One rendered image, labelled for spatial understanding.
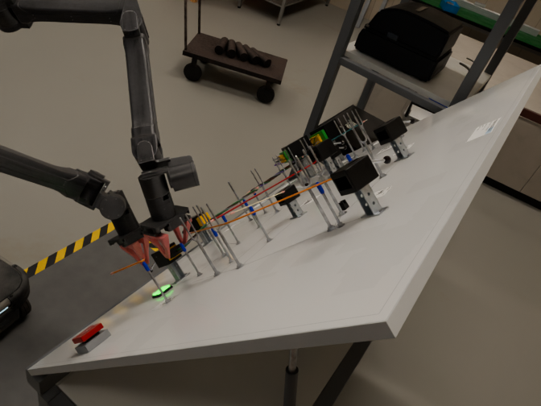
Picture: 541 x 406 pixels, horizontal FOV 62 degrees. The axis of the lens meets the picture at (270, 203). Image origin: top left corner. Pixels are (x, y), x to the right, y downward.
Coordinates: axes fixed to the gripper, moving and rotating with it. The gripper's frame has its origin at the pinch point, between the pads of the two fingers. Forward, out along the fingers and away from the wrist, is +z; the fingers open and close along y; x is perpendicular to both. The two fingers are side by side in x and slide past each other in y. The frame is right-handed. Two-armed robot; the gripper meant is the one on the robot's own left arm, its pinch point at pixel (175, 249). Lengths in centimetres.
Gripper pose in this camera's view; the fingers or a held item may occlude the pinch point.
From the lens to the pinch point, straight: 110.2
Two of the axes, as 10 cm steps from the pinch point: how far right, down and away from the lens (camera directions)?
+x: -8.0, -1.0, 5.9
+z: 1.9, 8.9, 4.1
